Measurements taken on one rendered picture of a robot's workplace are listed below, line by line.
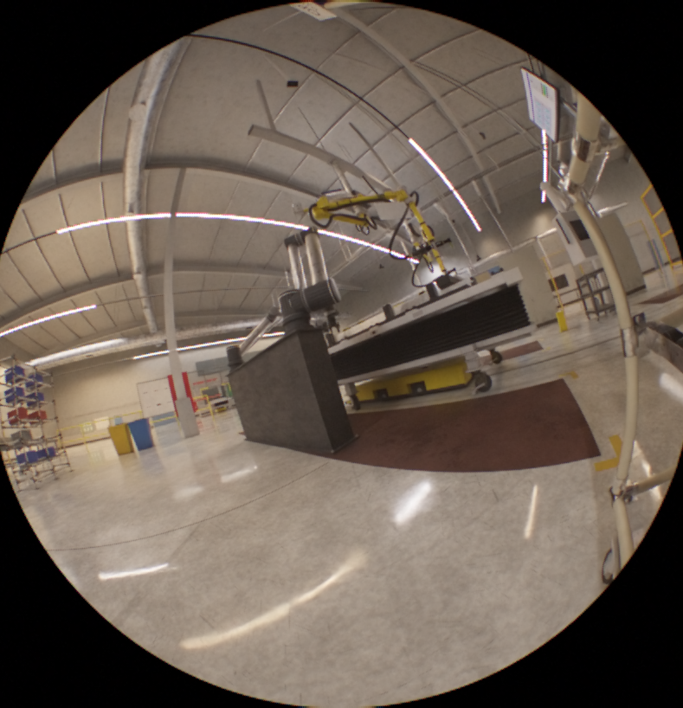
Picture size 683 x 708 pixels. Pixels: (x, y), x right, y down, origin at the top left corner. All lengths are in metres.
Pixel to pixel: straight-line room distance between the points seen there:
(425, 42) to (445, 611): 11.66
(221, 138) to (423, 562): 11.13
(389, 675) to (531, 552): 0.40
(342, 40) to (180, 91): 5.47
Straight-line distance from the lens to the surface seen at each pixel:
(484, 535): 0.71
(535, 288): 6.63
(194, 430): 5.53
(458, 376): 2.27
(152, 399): 8.65
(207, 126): 10.55
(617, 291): 0.44
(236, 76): 9.96
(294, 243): 2.31
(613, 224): 7.88
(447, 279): 2.12
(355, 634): 0.60
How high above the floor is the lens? 0.55
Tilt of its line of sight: 4 degrees up
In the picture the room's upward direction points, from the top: 17 degrees counter-clockwise
